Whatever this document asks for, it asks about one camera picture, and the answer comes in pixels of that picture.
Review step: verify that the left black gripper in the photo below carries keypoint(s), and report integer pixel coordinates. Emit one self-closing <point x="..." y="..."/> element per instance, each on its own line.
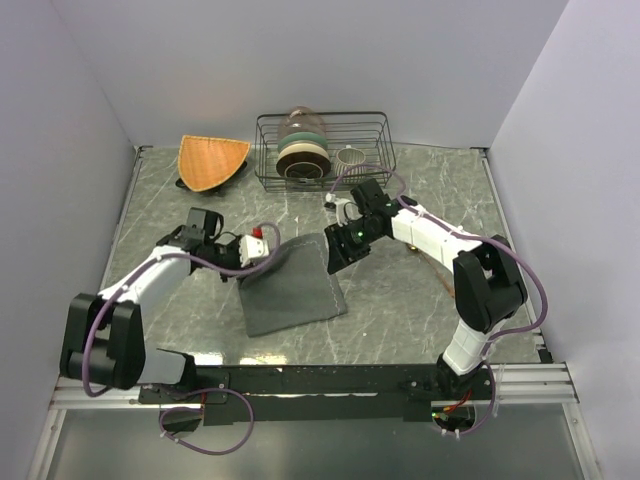
<point x="235" y="244"/>

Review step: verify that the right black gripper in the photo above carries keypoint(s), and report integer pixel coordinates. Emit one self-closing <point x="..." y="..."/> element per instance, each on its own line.
<point x="339" y="257"/>

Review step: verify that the grey cloth napkin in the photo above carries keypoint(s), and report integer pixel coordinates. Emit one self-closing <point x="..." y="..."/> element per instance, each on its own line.
<point x="294" y="290"/>

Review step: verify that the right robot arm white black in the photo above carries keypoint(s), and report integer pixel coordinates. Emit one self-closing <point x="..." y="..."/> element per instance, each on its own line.
<point x="488" y="285"/>

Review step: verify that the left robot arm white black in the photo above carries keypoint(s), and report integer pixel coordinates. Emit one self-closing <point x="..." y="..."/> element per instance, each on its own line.
<point x="104" y="343"/>

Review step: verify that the woven orange wicker tray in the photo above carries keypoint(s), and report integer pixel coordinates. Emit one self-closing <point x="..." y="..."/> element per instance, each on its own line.
<point x="205" y="162"/>

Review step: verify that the striped grey ceramic cup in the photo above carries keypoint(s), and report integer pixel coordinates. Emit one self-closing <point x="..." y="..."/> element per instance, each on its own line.
<point x="346" y="158"/>

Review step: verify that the brown dark bowl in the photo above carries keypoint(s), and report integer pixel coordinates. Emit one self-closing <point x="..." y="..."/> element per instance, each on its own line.
<point x="303" y="166"/>

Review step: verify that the copper spoon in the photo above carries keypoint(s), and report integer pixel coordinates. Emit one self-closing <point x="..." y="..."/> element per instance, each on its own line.
<point x="438" y="271"/>

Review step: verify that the green plate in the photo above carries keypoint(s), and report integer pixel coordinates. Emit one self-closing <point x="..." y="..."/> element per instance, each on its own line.
<point x="303" y="136"/>

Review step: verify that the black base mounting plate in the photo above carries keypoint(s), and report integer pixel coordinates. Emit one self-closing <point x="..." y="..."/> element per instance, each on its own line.
<point x="329" y="392"/>

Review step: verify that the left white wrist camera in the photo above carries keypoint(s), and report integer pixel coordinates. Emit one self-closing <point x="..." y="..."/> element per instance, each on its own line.
<point x="253" y="247"/>

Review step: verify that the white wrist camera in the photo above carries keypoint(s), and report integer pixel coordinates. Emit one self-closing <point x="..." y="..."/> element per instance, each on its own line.
<point x="345" y="210"/>
<point x="253" y="247"/>

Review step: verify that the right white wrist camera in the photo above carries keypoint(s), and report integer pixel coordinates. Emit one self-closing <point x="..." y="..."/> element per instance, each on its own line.
<point x="345" y="210"/>

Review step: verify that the black wire dish rack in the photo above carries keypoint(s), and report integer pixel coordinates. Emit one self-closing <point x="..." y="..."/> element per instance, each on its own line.
<point x="366" y="130"/>

